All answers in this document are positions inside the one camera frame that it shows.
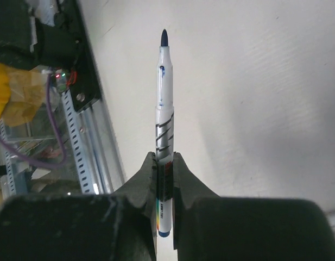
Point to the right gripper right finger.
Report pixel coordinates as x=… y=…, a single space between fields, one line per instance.
x=207 y=226

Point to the aluminium front rail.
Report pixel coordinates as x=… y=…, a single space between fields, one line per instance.
x=95 y=124

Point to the yellow block behind glass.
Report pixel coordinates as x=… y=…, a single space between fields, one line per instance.
x=21 y=94

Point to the slotted cable duct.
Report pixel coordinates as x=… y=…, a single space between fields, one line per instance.
x=81 y=157

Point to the controller board with LEDs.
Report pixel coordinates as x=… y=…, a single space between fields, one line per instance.
x=60 y=79

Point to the blue marker pen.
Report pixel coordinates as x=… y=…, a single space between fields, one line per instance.
x=164 y=137

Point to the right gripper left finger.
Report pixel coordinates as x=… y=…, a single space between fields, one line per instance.
x=116 y=226

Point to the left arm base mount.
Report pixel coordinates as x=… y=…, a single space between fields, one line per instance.
x=50 y=33

